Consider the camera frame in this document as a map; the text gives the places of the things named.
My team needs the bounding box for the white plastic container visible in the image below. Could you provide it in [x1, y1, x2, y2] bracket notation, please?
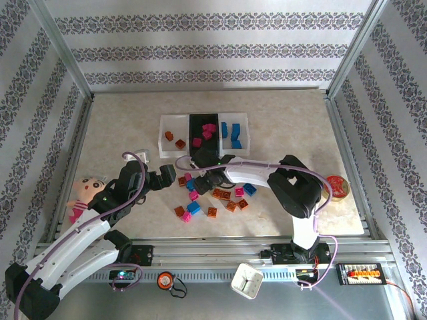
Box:
[158, 114, 191, 159]
[218, 112, 251, 157]

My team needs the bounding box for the pink plush doll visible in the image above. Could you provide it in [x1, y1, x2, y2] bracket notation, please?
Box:
[65, 176, 109, 225]

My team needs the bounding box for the black plastic container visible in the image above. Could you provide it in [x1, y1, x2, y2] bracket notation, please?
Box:
[188, 113, 223, 157]

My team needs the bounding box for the small circuit board with LEDs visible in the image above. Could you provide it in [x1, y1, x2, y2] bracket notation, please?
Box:
[109, 269, 136, 281]

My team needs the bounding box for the grey metal panel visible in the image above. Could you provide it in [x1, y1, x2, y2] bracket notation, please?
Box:
[49, 281, 406, 320]

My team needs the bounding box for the white square clock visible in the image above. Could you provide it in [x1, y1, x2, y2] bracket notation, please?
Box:
[230, 262, 264, 300]

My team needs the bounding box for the red round tin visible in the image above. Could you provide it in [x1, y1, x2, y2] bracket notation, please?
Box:
[322, 175, 351, 203]

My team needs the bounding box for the black power distribution board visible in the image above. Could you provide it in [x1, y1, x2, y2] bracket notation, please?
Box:
[337, 262, 388, 287]

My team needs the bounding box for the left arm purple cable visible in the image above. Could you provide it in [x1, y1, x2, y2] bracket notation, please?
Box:
[13, 151, 149, 319]

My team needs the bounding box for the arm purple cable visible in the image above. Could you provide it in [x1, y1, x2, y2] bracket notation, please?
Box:
[13, 151, 149, 319]
[174, 155, 338, 290]

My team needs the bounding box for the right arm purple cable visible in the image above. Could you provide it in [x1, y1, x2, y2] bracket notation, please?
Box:
[174, 155, 338, 290]

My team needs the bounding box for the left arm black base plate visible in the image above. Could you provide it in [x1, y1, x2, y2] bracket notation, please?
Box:
[128, 245, 155, 267]

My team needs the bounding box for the wide aluminium frame rail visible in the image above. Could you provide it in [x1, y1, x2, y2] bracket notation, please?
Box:
[33, 235, 396, 269]

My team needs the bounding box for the aluminium side rail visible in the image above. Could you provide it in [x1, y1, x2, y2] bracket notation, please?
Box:
[46, 95, 96, 244]
[324, 95, 384, 243]

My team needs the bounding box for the slotted grey cable duct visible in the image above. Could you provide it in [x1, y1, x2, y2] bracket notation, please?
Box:
[83, 269, 338, 283]

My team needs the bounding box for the thin aluminium rail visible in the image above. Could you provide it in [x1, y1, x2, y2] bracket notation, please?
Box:
[90, 86, 330, 96]

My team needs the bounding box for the black strap loop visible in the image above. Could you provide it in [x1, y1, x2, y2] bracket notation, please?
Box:
[168, 278, 187, 299]

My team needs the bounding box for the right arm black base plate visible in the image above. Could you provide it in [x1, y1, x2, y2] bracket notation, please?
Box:
[260, 243, 332, 267]

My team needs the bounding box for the aluminium frame post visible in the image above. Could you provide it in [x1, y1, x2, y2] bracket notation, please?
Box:
[328, 0, 390, 98]
[28, 0, 95, 101]

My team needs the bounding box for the red orange wire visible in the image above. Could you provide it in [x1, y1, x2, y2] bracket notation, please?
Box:
[383, 279, 415, 313]

